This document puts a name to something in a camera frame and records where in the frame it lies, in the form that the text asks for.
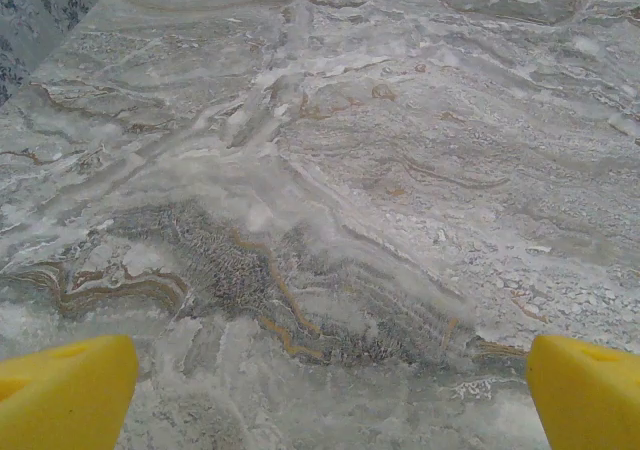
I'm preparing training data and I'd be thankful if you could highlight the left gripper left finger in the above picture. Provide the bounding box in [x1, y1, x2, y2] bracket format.
[0, 334, 140, 450]

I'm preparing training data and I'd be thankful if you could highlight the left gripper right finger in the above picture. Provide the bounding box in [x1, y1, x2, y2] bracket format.
[525, 334, 640, 450]

